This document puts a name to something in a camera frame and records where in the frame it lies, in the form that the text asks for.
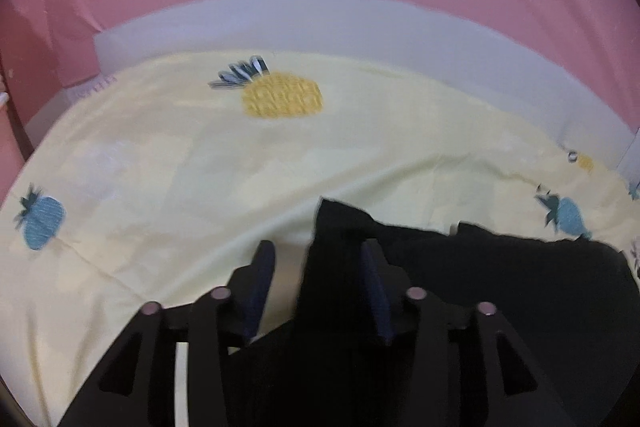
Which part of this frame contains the black large coat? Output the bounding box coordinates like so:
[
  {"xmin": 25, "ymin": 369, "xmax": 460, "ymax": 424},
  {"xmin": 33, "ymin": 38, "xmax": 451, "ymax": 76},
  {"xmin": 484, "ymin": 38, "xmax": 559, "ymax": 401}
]
[{"xmin": 226, "ymin": 200, "xmax": 639, "ymax": 426}]

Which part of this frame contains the yellow pineapple print bedsheet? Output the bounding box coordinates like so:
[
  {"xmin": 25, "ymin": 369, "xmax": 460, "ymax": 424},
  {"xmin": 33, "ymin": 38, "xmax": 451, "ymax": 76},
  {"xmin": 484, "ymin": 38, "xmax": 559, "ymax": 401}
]
[{"xmin": 1, "ymin": 52, "xmax": 639, "ymax": 426}]

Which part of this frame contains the white bed headboard panel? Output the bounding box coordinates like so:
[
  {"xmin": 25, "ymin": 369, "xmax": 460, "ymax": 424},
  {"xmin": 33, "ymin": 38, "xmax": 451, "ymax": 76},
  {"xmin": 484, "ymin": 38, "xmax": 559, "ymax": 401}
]
[{"xmin": 93, "ymin": 0, "xmax": 636, "ymax": 145}]

